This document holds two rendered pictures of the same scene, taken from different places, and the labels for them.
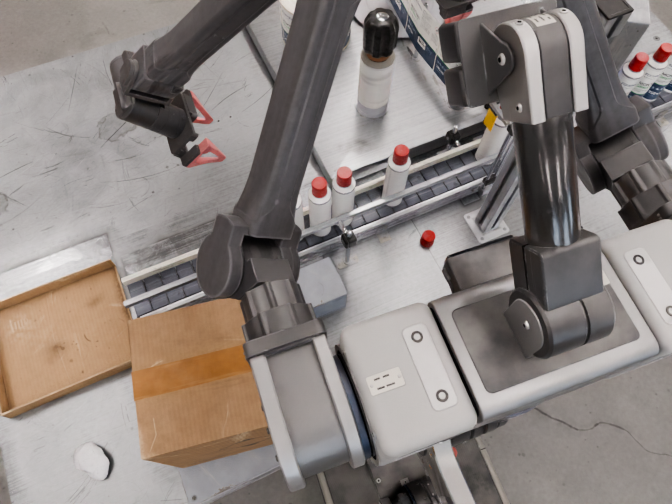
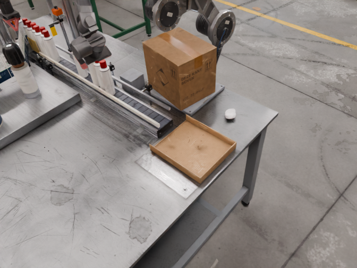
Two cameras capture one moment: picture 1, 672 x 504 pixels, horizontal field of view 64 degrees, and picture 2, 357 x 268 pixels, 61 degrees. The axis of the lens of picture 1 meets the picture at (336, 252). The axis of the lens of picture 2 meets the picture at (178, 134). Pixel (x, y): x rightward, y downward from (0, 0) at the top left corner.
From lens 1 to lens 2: 1.63 m
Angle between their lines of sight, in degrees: 57
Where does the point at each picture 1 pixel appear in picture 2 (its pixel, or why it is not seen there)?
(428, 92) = not seen: hidden behind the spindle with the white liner
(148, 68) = (90, 10)
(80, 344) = (193, 141)
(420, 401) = not seen: outside the picture
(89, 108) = (49, 217)
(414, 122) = (41, 80)
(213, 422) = (196, 40)
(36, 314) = (189, 164)
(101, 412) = (213, 123)
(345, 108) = (36, 101)
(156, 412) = (202, 49)
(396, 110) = not seen: hidden behind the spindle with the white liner
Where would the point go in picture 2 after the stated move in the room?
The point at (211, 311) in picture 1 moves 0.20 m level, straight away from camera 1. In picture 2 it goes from (162, 51) to (137, 73)
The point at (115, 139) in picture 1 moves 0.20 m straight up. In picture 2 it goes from (71, 190) to (55, 159)
